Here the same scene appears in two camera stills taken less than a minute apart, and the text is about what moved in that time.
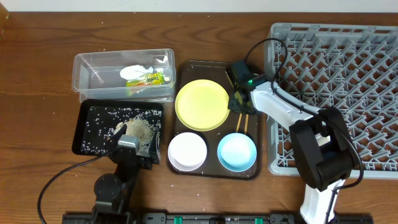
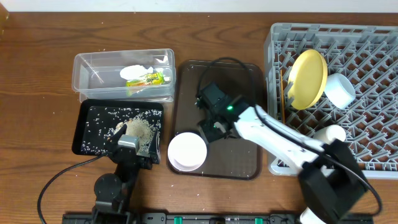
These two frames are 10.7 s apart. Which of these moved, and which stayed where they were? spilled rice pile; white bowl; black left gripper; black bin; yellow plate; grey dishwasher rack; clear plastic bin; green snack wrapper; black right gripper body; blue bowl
Moved: black right gripper body; yellow plate; blue bowl
Stayed: clear plastic bin; green snack wrapper; black bin; black left gripper; white bowl; spilled rice pile; grey dishwasher rack
